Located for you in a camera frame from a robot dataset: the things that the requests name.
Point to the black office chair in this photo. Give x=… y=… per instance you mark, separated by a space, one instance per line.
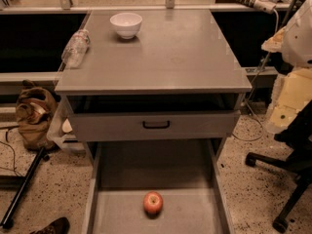
x=298 y=137

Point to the white ceramic bowl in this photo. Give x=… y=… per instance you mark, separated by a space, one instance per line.
x=126 y=25

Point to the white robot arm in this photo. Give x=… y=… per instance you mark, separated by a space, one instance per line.
x=294 y=41

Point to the grey drawer cabinet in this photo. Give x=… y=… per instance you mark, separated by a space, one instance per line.
x=179 y=62

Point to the grey top drawer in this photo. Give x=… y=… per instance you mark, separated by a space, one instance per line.
x=128 y=126

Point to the black metal pole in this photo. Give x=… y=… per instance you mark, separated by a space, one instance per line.
x=20 y=183

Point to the grey open middle drawer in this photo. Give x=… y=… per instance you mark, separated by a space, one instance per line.
x=156 y=187

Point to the clear plastic storage bin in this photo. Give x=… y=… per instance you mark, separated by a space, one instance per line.
x=61 y=134

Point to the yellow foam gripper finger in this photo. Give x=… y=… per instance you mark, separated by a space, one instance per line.
x=291 y=93

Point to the brown backpack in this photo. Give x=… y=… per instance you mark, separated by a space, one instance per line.
x=35 y=110

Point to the dark shoe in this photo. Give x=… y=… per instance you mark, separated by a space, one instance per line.
x=58 y=226

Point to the red apple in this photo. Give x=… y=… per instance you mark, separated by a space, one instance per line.
x=153 y=203

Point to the black drawer handle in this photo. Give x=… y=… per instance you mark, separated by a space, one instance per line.
x=156 y=125

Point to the clear plastic water bottle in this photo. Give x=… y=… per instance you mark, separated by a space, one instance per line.
x=76 y=48

